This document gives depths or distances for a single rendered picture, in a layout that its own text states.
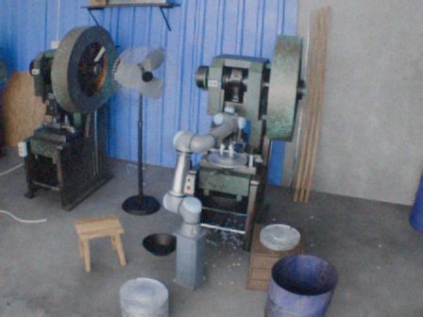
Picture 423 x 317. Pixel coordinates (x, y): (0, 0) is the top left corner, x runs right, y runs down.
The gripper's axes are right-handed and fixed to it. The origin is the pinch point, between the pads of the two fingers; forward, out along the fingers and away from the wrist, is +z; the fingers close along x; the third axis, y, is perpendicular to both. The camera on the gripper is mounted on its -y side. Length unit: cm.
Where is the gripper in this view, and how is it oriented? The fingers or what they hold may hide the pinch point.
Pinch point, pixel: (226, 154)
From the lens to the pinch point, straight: 299.6
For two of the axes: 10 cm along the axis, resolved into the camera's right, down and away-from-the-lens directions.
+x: -9.6, -1.4, 2.3
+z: -0.5, 9.3, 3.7
